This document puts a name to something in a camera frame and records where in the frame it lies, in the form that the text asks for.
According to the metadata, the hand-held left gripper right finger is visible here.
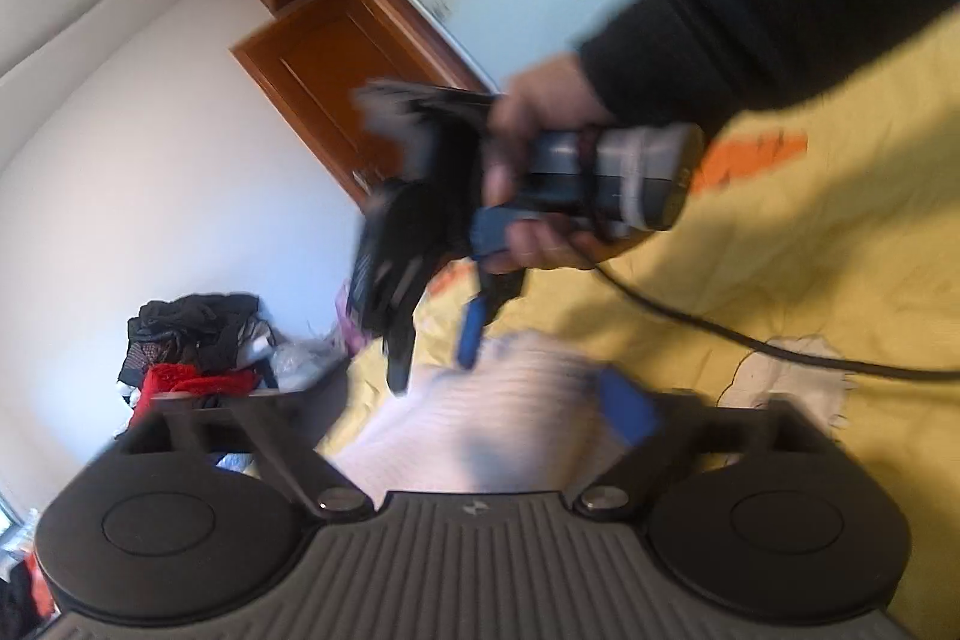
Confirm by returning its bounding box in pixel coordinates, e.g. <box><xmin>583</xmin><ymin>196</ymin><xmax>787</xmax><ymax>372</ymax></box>
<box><xmin>574</xmin><ymin>364</ymin><xmax>850</xmax><ymax>525</ymax></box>

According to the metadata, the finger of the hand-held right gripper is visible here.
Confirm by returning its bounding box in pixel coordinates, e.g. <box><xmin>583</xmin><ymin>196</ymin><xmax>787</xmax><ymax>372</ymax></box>
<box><xmin>454</xmin><ymin>290</ymin><xmax>493</xmax><ymax>374</ymax></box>
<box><xmin>382</xmin><ymin>301</ymin><xmax>422</xmax><ymax>396</ymax></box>

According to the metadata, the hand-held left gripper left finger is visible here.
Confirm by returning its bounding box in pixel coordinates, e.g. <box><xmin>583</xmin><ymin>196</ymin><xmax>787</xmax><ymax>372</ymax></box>
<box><xmin>120</xmin><ymin>389</ymin><xmax>376</xmax><ymax>522</ymax></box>

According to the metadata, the white knit sweater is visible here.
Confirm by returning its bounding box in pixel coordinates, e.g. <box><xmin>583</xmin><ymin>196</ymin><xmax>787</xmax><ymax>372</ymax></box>
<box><xmin>328</xmin><ymin>331</ymin><xmax>647</xmax><ymax>500</ymax></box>

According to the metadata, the person's right hand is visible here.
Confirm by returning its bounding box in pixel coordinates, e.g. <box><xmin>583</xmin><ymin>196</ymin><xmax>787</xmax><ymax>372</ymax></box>
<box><xmin>483</xmin><ymin>50</ymin><xmax>647</xmax><ymax>274</ymax></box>

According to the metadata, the pink plastic bag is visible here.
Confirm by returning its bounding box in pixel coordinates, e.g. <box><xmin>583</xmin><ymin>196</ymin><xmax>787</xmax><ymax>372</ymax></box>
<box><xmin>336</xmin><ymin>277</ymin><xmax>370</xmax><ymax>357</ymax></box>

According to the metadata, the clear plastic bag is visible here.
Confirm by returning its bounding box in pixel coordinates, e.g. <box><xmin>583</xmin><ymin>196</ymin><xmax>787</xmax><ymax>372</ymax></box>
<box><xmin>268</xmin><ymin>331</ymin><xmax>347</xmax><ymax>392</ymax></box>

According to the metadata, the red jacket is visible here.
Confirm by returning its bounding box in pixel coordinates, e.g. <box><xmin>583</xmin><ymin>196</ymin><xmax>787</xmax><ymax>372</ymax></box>
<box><xmin>126</xmin><ymin>362</ymin><xmax>260</xmax><ymax>432</ymax></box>

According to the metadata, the black jacket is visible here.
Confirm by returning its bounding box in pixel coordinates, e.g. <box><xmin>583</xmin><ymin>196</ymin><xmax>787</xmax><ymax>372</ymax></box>
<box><xmin>126</xmin><ymin>292</ymin><xmax>262</xmax><ymax>380</ymax></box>

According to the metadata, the brown wooden door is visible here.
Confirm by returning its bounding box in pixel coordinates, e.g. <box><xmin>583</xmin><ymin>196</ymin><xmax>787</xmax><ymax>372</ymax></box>
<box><xmin>231</xmin><ymin>0</ymin><xmax>497</xmax><ymax>211</ymax></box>

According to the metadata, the yellow printed bed quilt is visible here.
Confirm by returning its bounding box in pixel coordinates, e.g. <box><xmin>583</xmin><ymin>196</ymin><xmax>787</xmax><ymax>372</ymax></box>
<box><xmin>321</xmin><ymin>1</ymin><xmax>960</xmax><ymax>640</ymax></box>

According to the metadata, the black cable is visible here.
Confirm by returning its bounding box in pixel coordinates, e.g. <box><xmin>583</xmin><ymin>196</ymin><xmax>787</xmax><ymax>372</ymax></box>
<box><xmin>576</xmin><ymin>239</ymin><xmax>960</xmax><ymax>383</ymax></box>

